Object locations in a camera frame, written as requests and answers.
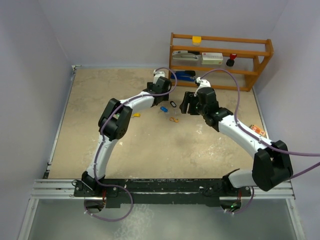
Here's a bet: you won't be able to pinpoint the black tag key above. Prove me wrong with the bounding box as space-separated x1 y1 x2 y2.
170 100 178 115

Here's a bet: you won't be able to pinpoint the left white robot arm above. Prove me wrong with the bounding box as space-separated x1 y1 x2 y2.
81 71 172 196

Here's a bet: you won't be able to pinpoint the wooden shelf rack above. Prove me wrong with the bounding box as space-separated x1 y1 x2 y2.
169 33 274 92

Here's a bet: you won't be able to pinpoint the orange S carabiner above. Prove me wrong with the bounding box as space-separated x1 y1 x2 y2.
169 117 179 123

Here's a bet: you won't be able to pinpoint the blue tag key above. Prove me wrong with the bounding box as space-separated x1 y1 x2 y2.
160 106 169 118

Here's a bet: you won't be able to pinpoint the blue stapler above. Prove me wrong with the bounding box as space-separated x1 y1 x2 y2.
175 70 196 82

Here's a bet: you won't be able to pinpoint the yellow box on shelf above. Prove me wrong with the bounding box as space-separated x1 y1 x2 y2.
191 36 202 46

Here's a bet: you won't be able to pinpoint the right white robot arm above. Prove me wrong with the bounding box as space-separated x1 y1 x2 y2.
179 87 293 196

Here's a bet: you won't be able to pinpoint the orange card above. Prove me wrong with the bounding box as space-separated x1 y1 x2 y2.
249 124 267 138

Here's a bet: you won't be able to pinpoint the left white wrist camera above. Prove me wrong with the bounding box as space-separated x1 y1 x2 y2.
153 69 166 84

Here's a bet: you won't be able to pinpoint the black base frame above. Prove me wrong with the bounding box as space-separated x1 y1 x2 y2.
72 178 252 209

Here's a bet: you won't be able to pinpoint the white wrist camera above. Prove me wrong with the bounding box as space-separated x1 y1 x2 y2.
193 77 211 96
153 69 166 84

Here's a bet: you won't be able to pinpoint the white cardboard box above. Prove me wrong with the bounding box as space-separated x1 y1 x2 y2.
201 52 224 65

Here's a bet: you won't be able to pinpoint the grey stapler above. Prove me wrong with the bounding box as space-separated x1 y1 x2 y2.
172 50 201 61

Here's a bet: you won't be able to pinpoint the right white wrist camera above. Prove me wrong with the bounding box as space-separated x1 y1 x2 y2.
193 77 211 96

